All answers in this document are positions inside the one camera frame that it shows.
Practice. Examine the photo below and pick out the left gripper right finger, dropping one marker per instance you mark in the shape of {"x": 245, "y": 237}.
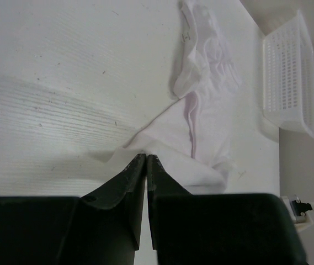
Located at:
{"x": 218, "y": 229}

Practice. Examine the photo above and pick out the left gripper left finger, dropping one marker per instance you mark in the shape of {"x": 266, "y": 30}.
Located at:
{"x": 101, "y": 227}

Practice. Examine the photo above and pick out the white tank top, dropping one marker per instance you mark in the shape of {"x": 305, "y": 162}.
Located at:
{"x": 192, "y": 137}

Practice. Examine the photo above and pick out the white plastic basket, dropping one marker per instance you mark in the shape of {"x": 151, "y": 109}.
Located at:
{"x": 288, "y": 64}

